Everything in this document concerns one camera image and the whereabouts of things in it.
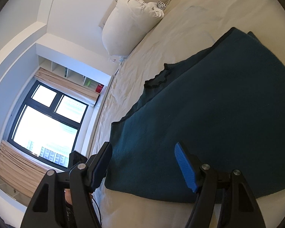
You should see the person's left hand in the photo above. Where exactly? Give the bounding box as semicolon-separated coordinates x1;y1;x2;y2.
64;189;72;205

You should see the beige roman blind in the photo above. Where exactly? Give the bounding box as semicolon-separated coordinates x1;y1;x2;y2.
34;67;99;106

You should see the black framed window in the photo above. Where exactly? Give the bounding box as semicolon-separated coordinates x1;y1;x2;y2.
7;80;88;170

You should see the white wall shelf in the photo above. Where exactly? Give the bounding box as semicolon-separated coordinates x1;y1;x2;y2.
36;43;111;91

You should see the white pillow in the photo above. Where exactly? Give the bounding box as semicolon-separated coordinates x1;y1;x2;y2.
102;0;164;58

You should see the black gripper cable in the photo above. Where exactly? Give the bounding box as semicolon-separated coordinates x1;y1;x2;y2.
91;196;103;227

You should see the white bed sheet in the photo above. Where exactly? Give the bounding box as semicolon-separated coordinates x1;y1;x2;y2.
93;0;285;227

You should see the dark teal knit sweater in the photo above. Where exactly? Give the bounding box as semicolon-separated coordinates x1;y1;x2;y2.
105;28;285;203

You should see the black white striped cloth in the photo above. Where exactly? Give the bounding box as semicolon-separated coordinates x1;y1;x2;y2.
156;1;167;10

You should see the red box on shelf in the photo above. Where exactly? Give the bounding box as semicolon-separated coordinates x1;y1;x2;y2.
95;83;104;94

